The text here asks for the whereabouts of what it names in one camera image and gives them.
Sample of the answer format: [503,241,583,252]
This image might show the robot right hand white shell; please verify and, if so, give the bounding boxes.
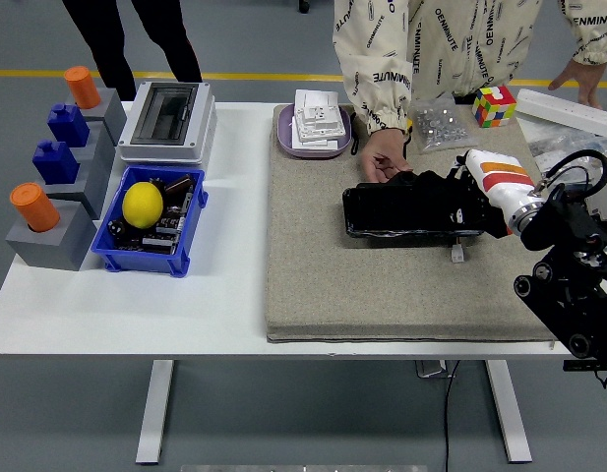
[445,148,536,240]

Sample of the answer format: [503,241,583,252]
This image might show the person's right hand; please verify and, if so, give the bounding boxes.
[359,126,413,184]

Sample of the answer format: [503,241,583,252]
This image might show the person's left hand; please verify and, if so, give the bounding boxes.
[547,57,604,109]

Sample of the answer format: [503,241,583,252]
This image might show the black rag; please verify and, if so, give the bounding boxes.
[413,169,509,237]

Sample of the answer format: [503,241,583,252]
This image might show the black glossy display panel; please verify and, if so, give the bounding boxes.
[341,171,486,242]

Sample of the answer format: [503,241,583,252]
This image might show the long white power strip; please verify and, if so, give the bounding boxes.
[516,88,607,138]

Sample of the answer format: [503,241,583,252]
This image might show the clear plastic parts bags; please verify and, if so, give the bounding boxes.
[527,128,607,186]

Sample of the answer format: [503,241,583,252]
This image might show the clear bag of metal nuts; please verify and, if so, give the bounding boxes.
[409,92,481,156]

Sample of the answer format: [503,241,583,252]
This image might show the white flat plate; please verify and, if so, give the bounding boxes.
[288,130,341,152]

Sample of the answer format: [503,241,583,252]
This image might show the colourful puzzle cube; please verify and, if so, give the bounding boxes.
[472,85,518,129]

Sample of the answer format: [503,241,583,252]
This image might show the purple tray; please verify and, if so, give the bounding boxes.
[275,102,354,159]

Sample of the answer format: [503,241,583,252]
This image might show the person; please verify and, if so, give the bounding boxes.
[61,0,204,102]
[331,0,607,134]

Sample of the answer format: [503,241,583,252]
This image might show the grey-brown mat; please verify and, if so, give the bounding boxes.
[264,101,563,344]

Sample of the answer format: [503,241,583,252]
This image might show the brown capacitor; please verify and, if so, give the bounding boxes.
[163,172,196,198]

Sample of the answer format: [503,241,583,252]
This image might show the white table leg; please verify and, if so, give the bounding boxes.
[135,359,176,466]
[484,359,534,464]

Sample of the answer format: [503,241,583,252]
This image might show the black circuit board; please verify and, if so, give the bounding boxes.
[113,191,196,256]

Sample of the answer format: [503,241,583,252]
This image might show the yellow lemon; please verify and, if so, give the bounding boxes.
[121,181,165,230]

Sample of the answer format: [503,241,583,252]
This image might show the blue plastic bin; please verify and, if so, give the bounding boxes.
[90,165,210,277]

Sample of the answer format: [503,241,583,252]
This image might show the grey block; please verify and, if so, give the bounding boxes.
[66,87,130,148]
[5,199,98,272]
[71,120,118,198]
[39,147,118,221]

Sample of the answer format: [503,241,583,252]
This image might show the orange cylinder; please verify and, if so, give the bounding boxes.
[9,182,62,233]
[63,66,103,110]

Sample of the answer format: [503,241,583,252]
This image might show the blue block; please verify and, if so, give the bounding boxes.
[46,102,91,148]
[31,140,82,186]

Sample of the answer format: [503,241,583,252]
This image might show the white switch plate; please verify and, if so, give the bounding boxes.
[291,105,349,144]

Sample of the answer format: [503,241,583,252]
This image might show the white wall socket plate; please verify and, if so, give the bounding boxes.
[294,88,341,122]

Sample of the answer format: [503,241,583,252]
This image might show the grey metal bracket box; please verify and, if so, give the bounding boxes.
[414,360,457,380]

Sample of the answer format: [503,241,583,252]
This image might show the grey electrical enclosure box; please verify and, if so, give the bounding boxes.
[116,81,219,166]

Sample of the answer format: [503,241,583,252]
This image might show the black hanging cable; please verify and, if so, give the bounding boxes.
[443,359,461,472]

